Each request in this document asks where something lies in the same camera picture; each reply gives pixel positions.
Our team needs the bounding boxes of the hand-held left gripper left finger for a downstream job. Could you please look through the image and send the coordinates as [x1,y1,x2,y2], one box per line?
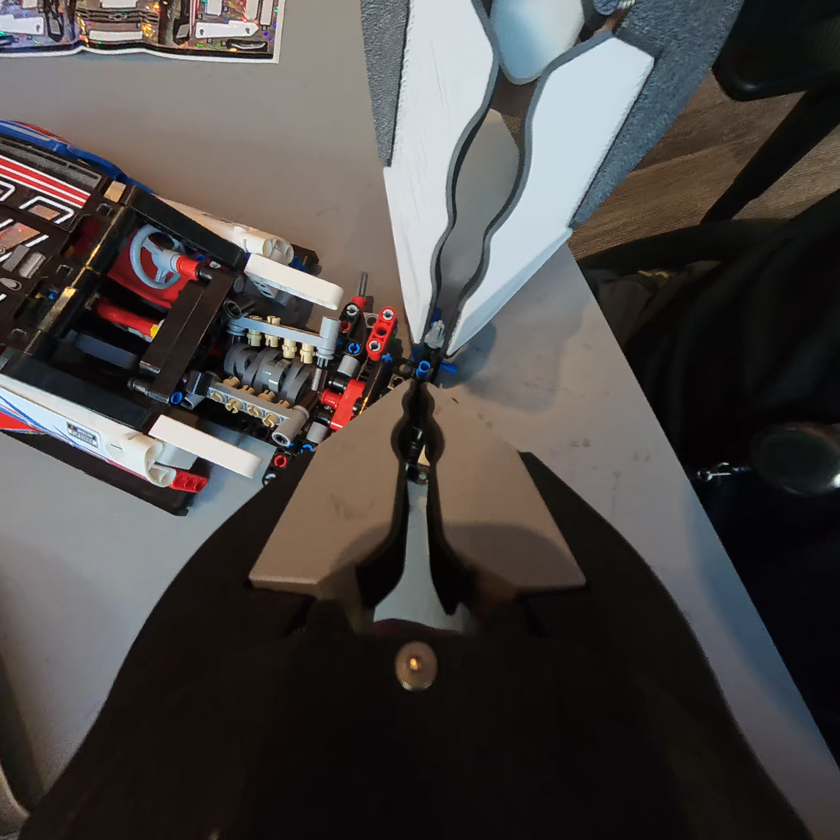
[248,382,411,610]

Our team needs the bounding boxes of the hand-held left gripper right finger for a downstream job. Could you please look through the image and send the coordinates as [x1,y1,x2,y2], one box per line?
[425,386,586,613]

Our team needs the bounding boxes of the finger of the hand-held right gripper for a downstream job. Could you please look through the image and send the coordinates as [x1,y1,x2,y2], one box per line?
[382,0,506,349]
[446,31,657,355]

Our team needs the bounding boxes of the black connector with blue pin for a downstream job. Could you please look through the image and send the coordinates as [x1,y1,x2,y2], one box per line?
[403,354,458,487]

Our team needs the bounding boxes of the toy brick race car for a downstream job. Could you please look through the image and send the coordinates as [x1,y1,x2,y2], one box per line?
[0,118,455,517]

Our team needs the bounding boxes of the grey desk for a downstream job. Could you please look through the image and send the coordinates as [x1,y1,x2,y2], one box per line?
[0,0,828,821]

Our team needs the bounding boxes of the person's black clothing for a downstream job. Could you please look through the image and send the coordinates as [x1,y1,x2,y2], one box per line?
[583,217,840,723]

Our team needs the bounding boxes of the holographic sticker sheet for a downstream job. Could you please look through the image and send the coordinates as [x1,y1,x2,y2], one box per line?
[0,0,283,64]

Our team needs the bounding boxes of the black lanyard with badge reel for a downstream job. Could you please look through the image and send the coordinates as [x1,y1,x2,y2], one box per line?
[696,422,840,497]

